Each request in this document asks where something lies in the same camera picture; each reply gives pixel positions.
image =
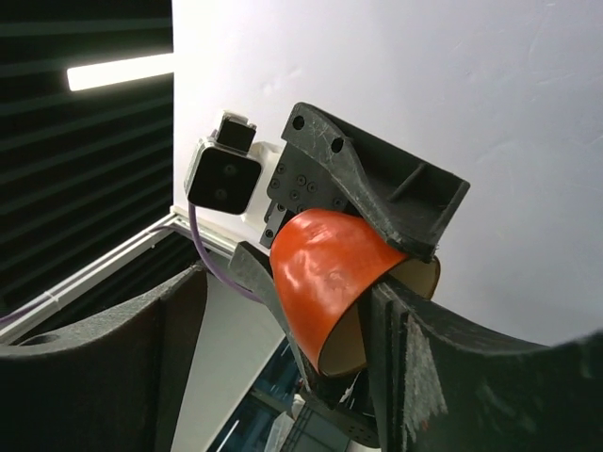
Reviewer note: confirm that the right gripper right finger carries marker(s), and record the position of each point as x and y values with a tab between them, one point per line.
440	382

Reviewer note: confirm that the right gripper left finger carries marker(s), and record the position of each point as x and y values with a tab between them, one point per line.
114	381

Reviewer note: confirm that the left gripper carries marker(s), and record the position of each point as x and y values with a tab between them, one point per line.
330	164

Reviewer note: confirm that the orange ceramic mug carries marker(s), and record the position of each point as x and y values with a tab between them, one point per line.
323	262

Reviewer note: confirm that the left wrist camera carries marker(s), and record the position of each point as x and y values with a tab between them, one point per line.
228	174

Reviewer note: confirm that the aluminium rail frame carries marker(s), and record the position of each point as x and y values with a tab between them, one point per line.
53	300

